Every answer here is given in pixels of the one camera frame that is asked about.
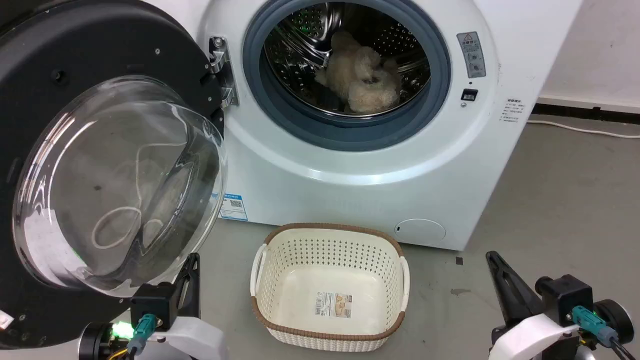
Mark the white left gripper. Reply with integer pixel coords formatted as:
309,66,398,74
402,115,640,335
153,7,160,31
144,252,230,360

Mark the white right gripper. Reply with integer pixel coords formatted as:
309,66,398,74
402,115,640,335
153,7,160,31
485,251,582,360

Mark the black round washer door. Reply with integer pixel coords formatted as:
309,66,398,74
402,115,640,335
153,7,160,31
0,0,230,350

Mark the white front-load washing machine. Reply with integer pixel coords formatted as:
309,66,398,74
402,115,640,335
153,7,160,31
145,0,585,252

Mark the metal door hinge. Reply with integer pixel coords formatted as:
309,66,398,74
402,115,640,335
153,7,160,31
208,36,239,108

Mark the blue QR code sticker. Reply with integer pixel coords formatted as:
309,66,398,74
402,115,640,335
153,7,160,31
219,194,249,222

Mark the round filter cover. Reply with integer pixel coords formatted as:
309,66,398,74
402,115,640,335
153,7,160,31
394,218,447,246

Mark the paper label in basket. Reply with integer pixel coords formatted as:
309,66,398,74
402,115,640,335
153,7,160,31
315,292,353,319

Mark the cream laundry basket brown rim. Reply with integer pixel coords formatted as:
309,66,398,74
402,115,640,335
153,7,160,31
250,223,411,353

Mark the small text sticker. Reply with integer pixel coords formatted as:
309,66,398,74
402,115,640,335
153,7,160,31
501,98,524,124

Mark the black baseboard strip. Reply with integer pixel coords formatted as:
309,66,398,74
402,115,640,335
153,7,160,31
531,102,640,125

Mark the grey warning label sticker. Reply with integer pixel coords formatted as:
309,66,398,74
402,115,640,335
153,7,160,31
456,31,487,79

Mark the beige plush toy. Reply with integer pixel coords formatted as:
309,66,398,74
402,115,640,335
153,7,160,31
314,31,402,114

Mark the steel perforated drum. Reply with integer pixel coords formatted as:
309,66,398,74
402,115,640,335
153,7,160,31
263,0,432,118

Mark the teal left cable connector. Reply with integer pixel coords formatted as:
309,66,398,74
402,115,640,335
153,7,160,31
126,313,159,355

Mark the teal cable connector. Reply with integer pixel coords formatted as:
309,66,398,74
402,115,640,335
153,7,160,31
572,305,619,347
126,313,159,355

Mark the teal right cable connector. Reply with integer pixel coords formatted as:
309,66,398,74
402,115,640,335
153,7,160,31
572,305,619,347

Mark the white floor cable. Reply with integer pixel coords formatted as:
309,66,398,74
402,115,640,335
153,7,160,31
526,119,640,139

